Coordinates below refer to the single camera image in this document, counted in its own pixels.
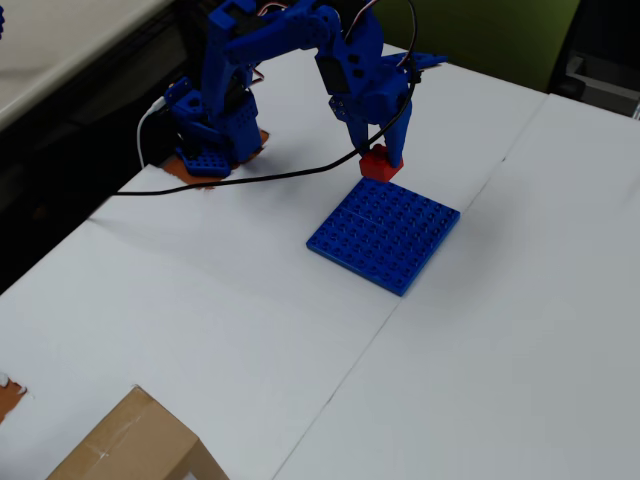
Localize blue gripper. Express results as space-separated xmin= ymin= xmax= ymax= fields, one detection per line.
xmin=327 ymin=58 xmax=417 ymax=170

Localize red 2x2 building block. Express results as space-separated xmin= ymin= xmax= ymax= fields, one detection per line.
xmin=358 ymin=143 xmax=405 ymax=182

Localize blue 8x8 building plate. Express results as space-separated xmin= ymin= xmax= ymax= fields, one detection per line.
xmin=305 ymin=176 xmax=462 ymax=298

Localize green panel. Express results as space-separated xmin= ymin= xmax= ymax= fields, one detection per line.
xmin=369 ymin=0 xmax=582 ymax=94

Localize grey black box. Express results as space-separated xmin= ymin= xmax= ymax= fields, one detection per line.
xmin=549 ymin=0 xmax=640 ymax=120

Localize white foam board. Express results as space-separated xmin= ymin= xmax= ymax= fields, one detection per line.
xmin=272 ymin=92 xmax=640 ymax=480
xmin=0 ymin=19 xmax=549 ymax=480

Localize white side table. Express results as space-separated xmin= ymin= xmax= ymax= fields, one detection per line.
xmin=0 ymin=0 xmax=174 ymax=132

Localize brown cardboard box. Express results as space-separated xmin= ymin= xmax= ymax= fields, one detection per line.
xmin=47 ymin=384 xmax=231 ymax=480

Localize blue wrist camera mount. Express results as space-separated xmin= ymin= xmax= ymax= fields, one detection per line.
xmin=382 ymin=51 xmax=450 ymax=81

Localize black cable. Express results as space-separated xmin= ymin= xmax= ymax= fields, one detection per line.
xmin=113 ymin=0 xmax=420 ymax=197

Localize red white servo wires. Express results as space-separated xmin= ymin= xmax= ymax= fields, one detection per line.
xmin=249 ymin=0 xmax=382 ymax=87

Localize white cable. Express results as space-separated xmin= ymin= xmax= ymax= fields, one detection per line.
xmin=136 ymin=96 xmax=169 ymax=170

